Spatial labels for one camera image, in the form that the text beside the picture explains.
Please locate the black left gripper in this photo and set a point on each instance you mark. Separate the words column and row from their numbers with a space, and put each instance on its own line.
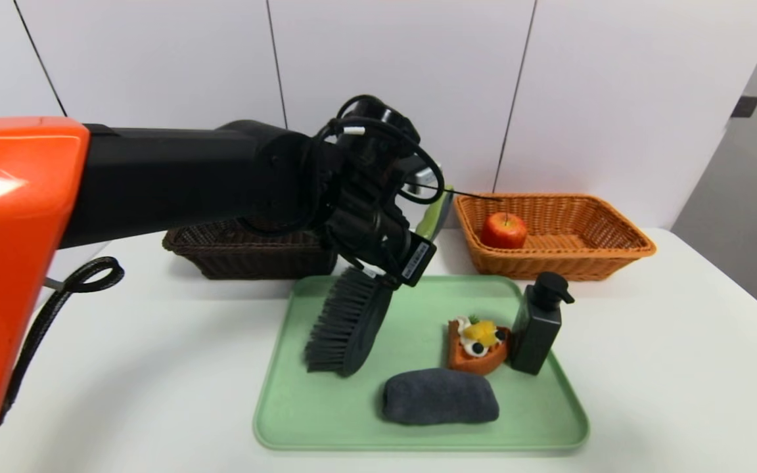
column 417, row 260

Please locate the red apple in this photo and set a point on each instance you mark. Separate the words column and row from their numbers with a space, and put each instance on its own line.
column 503, row 231

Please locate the dark grey towel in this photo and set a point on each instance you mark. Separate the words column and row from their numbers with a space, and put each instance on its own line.
column 441, row 397

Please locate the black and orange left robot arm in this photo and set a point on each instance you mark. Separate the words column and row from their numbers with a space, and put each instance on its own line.
column 175, row 177

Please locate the orange wicker basket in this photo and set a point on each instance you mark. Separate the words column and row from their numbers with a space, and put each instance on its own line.
column 569, row 259

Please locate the dark brown wicker basket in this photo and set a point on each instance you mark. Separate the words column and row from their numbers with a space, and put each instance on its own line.
column 247, row 256

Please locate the thin black zip tie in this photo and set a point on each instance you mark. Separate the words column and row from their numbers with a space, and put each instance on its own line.
column 477, row 195

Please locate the fruit tart slice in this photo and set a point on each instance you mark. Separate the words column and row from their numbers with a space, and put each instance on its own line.
column 477, row 348

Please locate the black pump bottle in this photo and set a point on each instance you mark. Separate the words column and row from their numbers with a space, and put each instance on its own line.
column 536, row 328

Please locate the light green plastic tray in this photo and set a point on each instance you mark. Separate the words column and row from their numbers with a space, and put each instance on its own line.
column 326, row 420

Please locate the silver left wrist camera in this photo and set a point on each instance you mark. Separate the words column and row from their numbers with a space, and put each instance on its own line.
column 426, row 177

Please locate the dark wall plate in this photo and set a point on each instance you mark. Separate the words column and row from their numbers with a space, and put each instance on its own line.
column 746, row 107

